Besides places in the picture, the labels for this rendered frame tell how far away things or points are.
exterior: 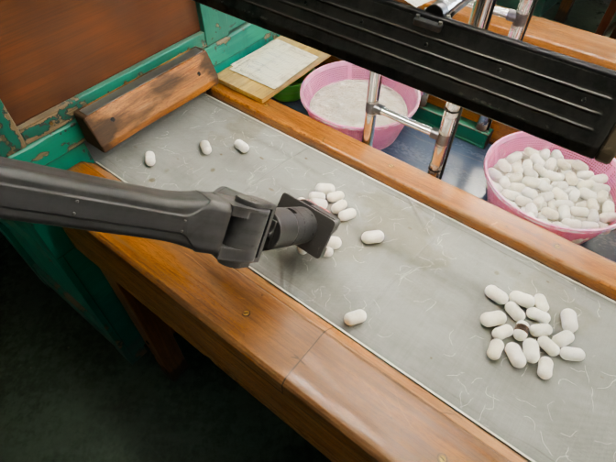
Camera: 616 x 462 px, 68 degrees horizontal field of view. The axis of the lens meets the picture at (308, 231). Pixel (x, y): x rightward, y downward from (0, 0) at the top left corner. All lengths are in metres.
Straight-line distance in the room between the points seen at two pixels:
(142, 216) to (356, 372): 0.34
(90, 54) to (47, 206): 0.52
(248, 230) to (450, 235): 0.40
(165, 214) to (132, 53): 0.55
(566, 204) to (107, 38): 0.88
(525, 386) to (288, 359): 0.32
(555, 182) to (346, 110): 0.45
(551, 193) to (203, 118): 0.72
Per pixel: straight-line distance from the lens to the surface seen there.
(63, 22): 0.91
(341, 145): 0.91
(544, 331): 0.74
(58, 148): 0.95
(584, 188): 1.00
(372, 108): 0.88
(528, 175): 0.98
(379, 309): 0.71
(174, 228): 0.50
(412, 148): 1.07
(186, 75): 1.01
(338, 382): 0.62
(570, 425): 0.71
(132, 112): 0.95
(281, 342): 0.65
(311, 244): 0.69
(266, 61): 1.14
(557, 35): 1.44
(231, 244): 0.54
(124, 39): 0.97
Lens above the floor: 1.35
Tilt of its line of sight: 50 degrees down
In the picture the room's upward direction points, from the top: straight up
